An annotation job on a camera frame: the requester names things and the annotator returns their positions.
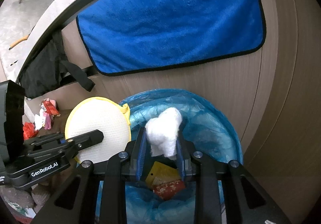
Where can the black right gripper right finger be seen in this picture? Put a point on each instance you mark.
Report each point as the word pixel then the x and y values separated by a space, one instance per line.
pixel 226 186

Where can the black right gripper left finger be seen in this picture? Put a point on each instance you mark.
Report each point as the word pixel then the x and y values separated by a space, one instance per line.
pixel 75 200

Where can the round yellow scouring sponge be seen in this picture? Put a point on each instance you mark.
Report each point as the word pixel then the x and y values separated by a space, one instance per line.
pixel 110 118

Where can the white tissue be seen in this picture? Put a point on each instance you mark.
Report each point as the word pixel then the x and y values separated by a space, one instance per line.
pixel 162 133

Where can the blue lined trash bin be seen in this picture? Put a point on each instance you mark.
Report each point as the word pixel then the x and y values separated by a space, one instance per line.
pixel 204 125

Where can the crumpled red plastic bag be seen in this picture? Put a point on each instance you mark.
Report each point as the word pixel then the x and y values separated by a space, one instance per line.
pixel 29 130

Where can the pink yellow snack bag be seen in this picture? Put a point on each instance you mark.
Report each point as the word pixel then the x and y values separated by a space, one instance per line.
pixel 43 120

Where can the red snack wrapper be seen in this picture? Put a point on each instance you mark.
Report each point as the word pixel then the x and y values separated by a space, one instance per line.
pixel 50 107

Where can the red wrapper in bin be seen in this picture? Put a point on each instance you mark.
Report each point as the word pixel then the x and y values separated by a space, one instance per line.
pixel 167 190

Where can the yellow paper in bin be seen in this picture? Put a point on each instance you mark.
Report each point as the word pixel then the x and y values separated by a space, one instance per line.
pixel 160 174

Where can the black cloth on cabinet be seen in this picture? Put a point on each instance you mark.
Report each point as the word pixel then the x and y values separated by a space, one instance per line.
pixel 47 71

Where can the blue microfibre towel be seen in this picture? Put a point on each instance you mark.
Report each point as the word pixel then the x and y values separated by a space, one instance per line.
pixel 129 36

